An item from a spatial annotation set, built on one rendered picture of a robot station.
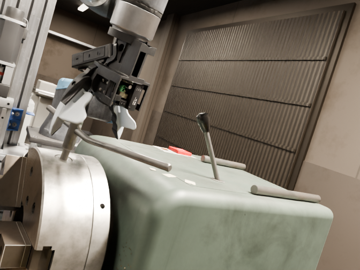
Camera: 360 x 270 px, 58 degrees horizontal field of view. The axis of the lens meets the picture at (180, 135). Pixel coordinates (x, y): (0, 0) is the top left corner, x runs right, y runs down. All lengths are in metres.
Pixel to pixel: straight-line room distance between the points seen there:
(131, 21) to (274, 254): 0.60
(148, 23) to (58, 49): 9.19
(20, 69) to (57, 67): 8.29
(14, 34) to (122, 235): 0.90
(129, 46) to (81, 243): 0.34
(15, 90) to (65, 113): 0.88
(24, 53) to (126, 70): 0.92
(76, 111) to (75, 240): 0.22
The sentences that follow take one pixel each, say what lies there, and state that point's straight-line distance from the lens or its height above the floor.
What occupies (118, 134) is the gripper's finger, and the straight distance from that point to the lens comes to 0.66.
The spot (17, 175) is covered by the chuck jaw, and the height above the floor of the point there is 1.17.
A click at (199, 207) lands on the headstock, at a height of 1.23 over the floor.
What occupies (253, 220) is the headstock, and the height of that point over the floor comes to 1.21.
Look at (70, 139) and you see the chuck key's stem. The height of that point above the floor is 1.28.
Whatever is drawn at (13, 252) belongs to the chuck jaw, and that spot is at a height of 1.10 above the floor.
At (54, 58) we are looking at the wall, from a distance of 9.70.
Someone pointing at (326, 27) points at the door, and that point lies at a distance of 3.54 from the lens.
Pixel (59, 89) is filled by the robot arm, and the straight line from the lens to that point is 1.27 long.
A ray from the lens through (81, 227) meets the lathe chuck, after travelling 0.61.
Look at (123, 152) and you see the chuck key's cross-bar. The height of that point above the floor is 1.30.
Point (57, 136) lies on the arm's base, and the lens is 1.25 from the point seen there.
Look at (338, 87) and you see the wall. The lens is 3.24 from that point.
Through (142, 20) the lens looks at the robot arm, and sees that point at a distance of 0.54.
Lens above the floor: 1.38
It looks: 4 degrees down
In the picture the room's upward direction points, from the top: 17 degrees clockwise
